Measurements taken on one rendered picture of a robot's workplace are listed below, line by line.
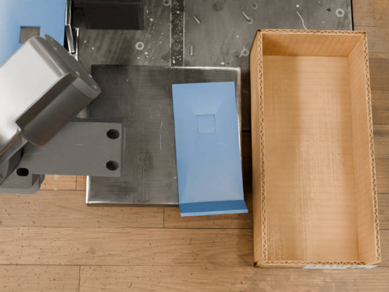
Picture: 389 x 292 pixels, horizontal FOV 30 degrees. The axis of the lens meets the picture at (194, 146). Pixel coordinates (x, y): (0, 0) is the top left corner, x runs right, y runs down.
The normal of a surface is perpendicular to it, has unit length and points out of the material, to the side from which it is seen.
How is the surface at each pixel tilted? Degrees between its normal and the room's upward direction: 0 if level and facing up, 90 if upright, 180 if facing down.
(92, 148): 25
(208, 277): 0
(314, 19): 0
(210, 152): 0
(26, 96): 17
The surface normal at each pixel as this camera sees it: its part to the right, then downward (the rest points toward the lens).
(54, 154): 0.04, 0.18
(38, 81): -0.18, -0.06
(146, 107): 0.05, -0.25
